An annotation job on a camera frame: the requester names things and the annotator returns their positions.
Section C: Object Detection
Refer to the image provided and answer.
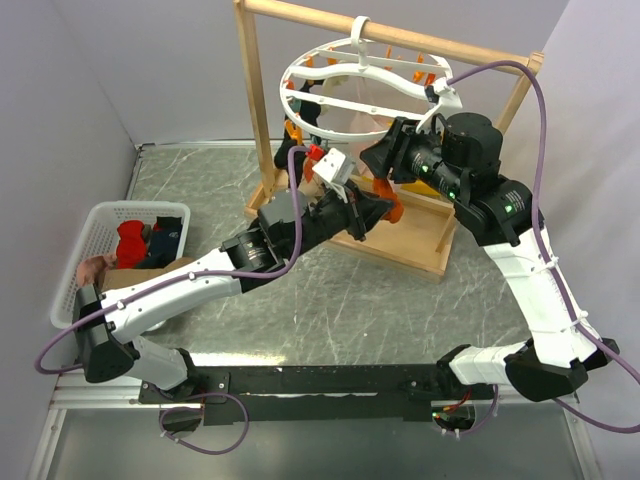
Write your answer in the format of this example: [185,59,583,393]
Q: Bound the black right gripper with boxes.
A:
[358,115,466,203]

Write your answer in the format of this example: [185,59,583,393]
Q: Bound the cream sock on hanger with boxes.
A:
[321,76,349,112]

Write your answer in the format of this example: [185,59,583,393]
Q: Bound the red sock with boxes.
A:
[116,220,147,269]

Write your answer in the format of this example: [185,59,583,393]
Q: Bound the pink sock in basket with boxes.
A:
[75,253,117,287]

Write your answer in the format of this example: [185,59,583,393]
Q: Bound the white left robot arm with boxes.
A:
[75,182,393,402]

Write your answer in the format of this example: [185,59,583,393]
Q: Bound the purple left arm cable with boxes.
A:
[33,144,314,376]

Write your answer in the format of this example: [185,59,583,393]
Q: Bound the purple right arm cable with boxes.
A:
[447,59,640,434]

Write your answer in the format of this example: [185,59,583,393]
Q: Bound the white plastic basket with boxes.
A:
[50,200,191,329]

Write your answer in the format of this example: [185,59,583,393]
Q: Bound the wooden hanger rack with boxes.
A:
[232,0,545,285]

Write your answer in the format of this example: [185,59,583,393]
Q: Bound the navy sock in basket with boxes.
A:
[139,217,182,269]

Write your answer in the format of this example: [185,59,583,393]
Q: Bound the orange sock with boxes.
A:
[371,177,404,224]

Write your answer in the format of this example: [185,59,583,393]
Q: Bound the yellow plastic tray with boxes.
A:
[400,180,441,198]

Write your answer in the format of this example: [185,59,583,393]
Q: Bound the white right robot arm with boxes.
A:
[359,113,611,402]

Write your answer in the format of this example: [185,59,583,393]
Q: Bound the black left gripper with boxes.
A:
[286,180,395,261]

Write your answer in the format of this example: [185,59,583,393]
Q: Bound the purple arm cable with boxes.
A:
[447,59,640,434]
[33,144,314,376]

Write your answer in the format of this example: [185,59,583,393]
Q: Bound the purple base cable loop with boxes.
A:
[158,391,250,456]

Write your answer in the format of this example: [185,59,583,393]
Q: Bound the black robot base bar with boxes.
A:
[139,364,493,426]

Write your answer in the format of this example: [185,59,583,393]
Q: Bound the argyle patterned sock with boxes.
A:
[298,158,325,199]

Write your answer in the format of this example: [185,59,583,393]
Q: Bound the brown ribbed sock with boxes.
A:
[99,257,194,292]

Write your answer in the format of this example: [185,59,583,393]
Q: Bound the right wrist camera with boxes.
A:
[416,77,463,131]

